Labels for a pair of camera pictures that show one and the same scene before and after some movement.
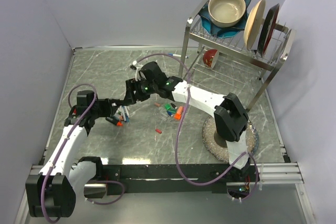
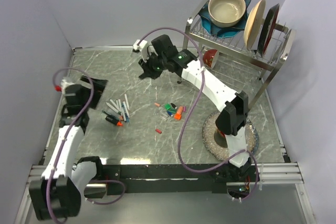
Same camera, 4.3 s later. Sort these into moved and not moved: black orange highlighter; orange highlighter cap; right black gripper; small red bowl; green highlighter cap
Moved: right black gripper
Not moved: small red bowl; black orange highlighter; orange highlighter cap; green highlighter cap
